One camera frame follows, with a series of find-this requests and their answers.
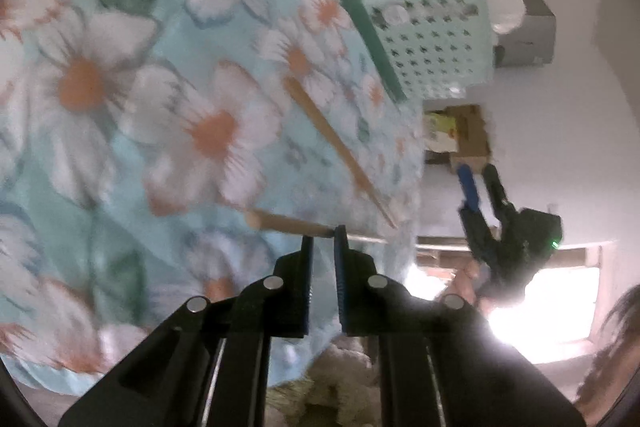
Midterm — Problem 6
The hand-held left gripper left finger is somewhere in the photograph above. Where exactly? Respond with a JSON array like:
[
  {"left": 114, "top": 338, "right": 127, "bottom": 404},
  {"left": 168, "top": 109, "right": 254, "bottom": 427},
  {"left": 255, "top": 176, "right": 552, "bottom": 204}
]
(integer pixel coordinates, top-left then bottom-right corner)
[{"left": 59, "top": 234, "right": 316, "bottom": 427}]

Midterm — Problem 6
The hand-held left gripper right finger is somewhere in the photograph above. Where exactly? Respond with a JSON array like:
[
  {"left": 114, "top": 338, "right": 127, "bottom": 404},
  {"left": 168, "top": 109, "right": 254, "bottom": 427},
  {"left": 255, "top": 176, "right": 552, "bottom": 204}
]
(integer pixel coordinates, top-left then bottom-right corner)
[{"left": 332, "top": 224, "right": 586, "bottom": 427}]

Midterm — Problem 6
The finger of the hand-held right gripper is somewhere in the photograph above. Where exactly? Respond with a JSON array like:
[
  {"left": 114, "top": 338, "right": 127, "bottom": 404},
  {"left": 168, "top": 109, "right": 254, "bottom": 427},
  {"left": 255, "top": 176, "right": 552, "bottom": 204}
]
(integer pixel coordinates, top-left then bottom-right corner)
[
  {"left": 481, "top": 163, "right": 517, "bottom": 229},
  {"left": 456, "top": 163, "right": 483, "bottom": 228}
]

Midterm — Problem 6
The wooden chopstick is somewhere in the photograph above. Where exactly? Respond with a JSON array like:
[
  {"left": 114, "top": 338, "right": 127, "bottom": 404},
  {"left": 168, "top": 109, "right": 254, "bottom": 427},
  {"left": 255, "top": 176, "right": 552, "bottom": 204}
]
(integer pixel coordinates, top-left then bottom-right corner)
[
  {"left": 244, "top": 208, "right": 388, "bottom": 244},
  {"left": 282, "top": 76, "right": 399, "bottom": 229}
]

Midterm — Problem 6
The mint green utensil holder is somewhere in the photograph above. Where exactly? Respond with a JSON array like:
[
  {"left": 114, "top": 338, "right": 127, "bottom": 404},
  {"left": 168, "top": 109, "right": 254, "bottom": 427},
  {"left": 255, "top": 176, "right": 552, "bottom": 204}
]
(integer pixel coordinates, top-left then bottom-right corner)
[{"left": 340, "top": 0, "right": 496, "bottom": 104}]

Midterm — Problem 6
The person's right hand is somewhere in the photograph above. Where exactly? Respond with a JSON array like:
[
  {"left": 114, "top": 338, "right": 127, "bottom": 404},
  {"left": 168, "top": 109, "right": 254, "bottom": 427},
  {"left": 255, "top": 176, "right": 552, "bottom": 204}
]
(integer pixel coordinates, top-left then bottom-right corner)
[{"left": 441, "top": 257, "right": 493, "bottom": 309}]

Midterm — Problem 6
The brown cardboard box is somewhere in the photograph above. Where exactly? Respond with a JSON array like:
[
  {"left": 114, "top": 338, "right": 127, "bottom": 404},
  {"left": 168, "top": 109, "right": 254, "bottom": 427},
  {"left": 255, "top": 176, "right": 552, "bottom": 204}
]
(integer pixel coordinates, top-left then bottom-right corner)
[{"left": 425, "top": 104, "right": 493, "bottom": 170}]

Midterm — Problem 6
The white and yellow sack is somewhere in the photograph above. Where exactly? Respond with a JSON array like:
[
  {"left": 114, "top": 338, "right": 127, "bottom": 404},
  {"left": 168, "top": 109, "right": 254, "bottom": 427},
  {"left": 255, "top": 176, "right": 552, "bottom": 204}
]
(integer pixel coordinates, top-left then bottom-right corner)
[{"left": 424, "top": 112, "right": 458, "bottom": 152}]

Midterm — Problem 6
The fluffy white blanket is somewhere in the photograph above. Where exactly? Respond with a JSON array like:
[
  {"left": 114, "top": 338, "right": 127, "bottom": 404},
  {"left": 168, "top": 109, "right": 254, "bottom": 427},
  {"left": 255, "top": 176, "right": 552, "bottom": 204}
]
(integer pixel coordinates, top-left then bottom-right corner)
[{"left": 265, "top": 342, "right": 381, "bottom": 427}]

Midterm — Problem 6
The silver refrigerator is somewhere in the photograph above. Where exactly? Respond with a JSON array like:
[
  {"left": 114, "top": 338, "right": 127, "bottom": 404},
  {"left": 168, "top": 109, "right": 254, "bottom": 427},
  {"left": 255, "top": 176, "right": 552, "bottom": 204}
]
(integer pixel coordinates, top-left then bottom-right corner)
[{"left": 492, "top": 0, "right": 557, "bottom": 68}]

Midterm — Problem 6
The blue floral blanket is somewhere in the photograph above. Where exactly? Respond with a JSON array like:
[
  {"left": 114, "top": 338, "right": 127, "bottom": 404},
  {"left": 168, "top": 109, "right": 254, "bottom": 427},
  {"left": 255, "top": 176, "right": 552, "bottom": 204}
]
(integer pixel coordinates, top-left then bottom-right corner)
[{"left": 0, "top": 0, "right": 426, "bottom": 395}]

